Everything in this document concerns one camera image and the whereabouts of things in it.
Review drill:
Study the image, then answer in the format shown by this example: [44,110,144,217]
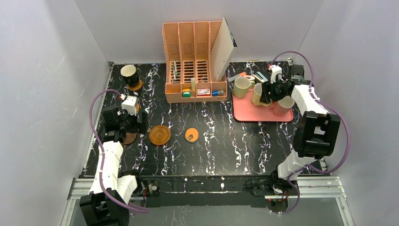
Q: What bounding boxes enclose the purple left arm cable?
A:
[89,89,150,214]

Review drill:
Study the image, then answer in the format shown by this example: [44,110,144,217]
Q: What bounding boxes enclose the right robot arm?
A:
[260,65,341,190]

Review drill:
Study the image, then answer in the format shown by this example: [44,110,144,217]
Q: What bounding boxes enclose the black mug white inside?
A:
[120,65,140,88]

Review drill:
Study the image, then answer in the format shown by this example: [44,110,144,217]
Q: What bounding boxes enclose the teal eraser block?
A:
[256,72,268,82]

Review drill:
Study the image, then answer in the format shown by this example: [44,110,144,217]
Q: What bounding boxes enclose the pen in organizer slot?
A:
[172,61,178,80]

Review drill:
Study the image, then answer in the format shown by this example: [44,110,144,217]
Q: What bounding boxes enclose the white tube in organizer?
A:
[191,78,196,91]

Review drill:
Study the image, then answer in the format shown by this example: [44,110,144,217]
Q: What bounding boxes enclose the orange desk file organizer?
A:
[162,21,227,104]

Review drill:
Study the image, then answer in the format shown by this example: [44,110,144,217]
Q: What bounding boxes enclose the dark brown wooden coaster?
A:
[123,133,137,145]

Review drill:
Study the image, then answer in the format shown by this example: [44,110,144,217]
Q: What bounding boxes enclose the ridged orange round coaster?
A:
[149,125,171,145]

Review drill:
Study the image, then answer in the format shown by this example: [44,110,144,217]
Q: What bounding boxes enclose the aluminium front rail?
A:
[67,176,347,200]

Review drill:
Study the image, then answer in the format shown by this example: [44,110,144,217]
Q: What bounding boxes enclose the green mug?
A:
[233,77,255,98]

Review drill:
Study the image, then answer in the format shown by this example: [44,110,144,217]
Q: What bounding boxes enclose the white leaning book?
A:
[210,17,237,82]

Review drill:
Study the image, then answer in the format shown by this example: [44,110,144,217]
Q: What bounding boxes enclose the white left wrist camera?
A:
[121,96,140,116]

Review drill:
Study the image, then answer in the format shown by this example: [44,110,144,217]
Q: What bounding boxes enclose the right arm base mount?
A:
[242,178,300,215]

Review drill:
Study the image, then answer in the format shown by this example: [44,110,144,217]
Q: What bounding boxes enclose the plain orange coaster far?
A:
[127,80,143,91]

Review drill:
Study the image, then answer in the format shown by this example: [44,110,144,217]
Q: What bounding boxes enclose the yellow mug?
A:
[251,83,271,107]

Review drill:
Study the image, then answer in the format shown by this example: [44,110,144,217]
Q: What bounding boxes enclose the grey marker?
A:
[227,75,240,82]

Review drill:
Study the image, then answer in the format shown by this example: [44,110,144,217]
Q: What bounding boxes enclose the red white card box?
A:
[197,89,211,97]

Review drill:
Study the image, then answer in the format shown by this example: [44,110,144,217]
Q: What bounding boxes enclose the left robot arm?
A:
[80,106,144,226]

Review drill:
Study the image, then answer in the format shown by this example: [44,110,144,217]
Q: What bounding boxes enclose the orange coaster with black logo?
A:
[184,128,199,143]

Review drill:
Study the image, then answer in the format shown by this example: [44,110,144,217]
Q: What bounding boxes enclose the pink tray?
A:
[232,89,294,122]

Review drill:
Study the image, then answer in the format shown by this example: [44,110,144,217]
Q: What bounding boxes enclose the blue grey bottle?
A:
[212,89,224,97]

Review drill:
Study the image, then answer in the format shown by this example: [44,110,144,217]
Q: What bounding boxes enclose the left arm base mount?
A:
[128,179,160,214]

